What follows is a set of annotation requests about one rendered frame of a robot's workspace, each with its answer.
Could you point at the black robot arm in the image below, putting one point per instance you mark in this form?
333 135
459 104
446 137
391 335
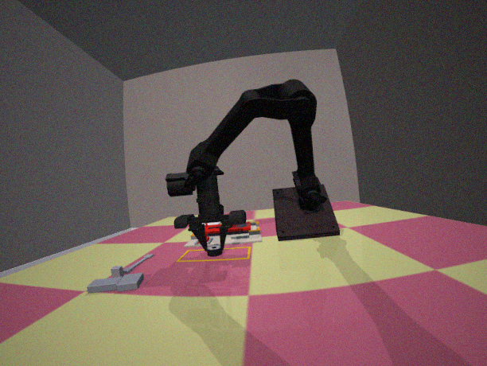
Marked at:
291 101

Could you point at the black and white toy wheel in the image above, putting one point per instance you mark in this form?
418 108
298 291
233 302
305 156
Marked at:
214 250

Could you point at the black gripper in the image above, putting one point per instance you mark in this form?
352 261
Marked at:
209 211

